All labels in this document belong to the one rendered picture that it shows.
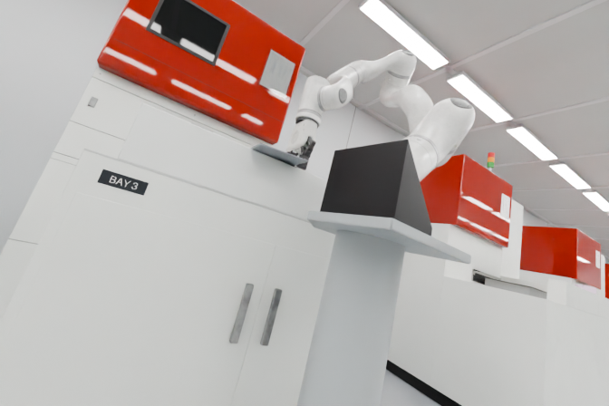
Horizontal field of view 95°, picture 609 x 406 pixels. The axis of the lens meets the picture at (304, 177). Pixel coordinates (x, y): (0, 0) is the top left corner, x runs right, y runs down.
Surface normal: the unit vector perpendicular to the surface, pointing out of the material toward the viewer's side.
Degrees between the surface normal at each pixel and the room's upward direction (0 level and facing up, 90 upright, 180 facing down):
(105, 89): 90
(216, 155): 90
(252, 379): 90
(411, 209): 90
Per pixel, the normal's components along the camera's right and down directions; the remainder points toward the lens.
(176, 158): 0.51, -0.09
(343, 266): -0.70, -0.35
